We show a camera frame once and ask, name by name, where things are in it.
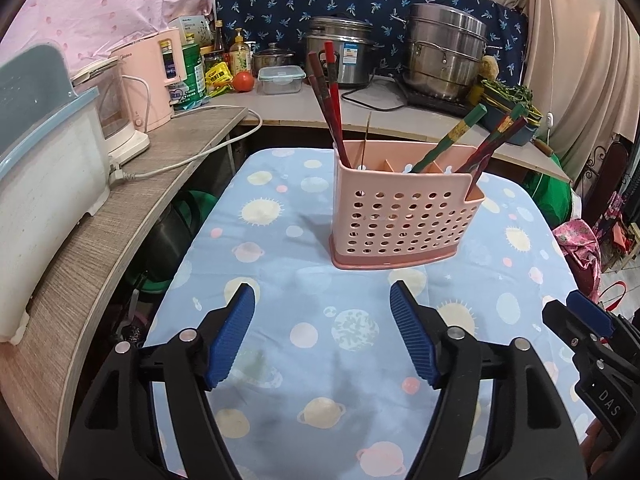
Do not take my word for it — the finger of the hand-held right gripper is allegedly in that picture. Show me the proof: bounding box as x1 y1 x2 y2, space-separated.
566 290 640 356
542 299 603 361

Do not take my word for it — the white printed box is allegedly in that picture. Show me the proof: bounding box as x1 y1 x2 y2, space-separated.
167 16 213 46

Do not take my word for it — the green plastic bag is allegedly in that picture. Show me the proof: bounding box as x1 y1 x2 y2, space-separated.
525 170 576 233

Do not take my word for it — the white plastic storage bin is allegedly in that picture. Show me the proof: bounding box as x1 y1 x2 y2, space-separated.
0 87 113 346

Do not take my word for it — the green tin can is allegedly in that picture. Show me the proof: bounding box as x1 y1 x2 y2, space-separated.
170 42 208 111

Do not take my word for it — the dark purple chopstick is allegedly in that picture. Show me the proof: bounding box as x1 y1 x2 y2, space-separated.
465 127 526 196
456 116 529 176

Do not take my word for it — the yellow snack packet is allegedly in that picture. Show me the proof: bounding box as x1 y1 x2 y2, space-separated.
205 62 236 97

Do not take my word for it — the grey wooden counter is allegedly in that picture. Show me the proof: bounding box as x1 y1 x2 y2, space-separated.
0 77 573 461

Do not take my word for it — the yellow pump bottle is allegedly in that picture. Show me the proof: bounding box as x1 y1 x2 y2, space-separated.
229 28 252 77

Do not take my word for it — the stainless steel steamer pot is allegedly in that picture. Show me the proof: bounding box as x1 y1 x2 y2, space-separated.
402 2 490 103

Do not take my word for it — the black induction cooker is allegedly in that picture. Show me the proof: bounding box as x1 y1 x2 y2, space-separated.
397 85 473 117

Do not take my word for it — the small pot with lid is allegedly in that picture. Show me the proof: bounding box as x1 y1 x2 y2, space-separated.
251 42 296 77

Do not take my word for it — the grey-blue perforated lid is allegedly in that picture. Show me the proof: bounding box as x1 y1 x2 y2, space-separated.
0 42 76 121

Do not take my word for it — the pink dotted wall cloth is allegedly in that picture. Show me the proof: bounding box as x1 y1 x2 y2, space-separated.
2 0 221 68

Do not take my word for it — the silver rice cooker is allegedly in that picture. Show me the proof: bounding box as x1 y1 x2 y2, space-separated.
304 15 385 88

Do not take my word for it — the beige curtain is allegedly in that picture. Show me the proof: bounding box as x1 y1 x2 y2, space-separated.
520 0 640 166

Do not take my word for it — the dark metal pot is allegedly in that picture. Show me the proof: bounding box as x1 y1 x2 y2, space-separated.
150 205 201 273

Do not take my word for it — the green chopstick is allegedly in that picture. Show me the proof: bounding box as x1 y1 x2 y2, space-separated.
470 104 527 176
411 103 489 173

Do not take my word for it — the glass container blue lid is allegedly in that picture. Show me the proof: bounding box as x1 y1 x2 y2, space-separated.
257 66 307 96

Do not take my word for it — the green plastic bucket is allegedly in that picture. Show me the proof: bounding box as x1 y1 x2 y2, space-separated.
172 189 221 231

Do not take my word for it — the white clear countertop appliance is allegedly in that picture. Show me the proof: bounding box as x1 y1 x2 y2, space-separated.
72 57 151 166

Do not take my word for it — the black iron chair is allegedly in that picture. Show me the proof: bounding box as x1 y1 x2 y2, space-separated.
595 135 640 211

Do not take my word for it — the navy printed wall cloth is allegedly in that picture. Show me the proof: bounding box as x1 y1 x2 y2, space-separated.
215 0 530 93

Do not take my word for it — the blue planter with greens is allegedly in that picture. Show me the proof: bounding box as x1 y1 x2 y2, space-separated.
467 80 543 147

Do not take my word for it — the white cord with switch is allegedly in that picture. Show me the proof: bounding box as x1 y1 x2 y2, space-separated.
542 0 558 161

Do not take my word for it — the red chopstick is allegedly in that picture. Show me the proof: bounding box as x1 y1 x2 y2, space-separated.
323 41 347 163
457 115 516 173

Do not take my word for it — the blue planet print tablecloth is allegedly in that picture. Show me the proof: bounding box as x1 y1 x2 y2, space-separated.
142 147 601 480

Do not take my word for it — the pink perforated utensil basket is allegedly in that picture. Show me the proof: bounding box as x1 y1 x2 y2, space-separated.
330 140 485 268

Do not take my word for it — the white power cable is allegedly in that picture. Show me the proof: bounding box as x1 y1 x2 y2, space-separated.
122 74 264 181

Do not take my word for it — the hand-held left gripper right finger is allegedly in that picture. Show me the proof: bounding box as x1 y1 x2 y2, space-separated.
390 281 586 480

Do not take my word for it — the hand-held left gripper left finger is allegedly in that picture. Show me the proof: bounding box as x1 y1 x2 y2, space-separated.
60 283 256 480

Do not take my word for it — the pink electric kettle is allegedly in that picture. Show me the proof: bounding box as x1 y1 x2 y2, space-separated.
107 27 183 131

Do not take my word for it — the pink floral cloth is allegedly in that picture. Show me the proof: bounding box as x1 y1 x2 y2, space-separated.
552 219 603 306

